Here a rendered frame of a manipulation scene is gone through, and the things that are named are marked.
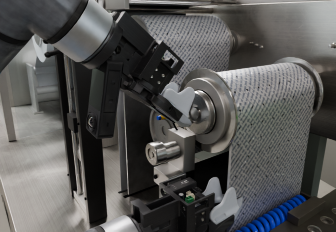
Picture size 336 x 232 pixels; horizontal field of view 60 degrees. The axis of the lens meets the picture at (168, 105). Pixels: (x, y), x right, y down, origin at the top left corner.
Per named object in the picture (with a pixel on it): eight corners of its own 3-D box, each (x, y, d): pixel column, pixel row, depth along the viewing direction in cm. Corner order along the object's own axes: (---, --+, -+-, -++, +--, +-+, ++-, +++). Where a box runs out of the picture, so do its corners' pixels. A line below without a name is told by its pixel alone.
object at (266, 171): (223, 239, 53) (229, 146, 48) (297, 196, 66) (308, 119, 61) (225, 241, 53) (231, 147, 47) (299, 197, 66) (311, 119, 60)
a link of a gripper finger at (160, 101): (188, 116, 44) (148, 84, 39) (183, 124, 44) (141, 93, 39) (171, 108, 48) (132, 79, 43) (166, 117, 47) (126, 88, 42)
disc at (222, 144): (176, 135, 59) (179, 62, 54) (178, 135, 59) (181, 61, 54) (231, 167, 47) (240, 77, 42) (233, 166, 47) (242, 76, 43)
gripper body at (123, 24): (188, 65, 43) (131, 9, 36) (158, 114, 42) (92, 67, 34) (159, 59, 49) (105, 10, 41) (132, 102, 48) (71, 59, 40)
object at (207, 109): (216, 118, 45) (196, 143, 50) (226, 116, 46) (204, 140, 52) (193, 81, 48) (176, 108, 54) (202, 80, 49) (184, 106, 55)
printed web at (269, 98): (128, 194, 86) (119, 15, 72) (189, 171, 99) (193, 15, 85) (222, 289, 56) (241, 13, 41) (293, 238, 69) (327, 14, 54)
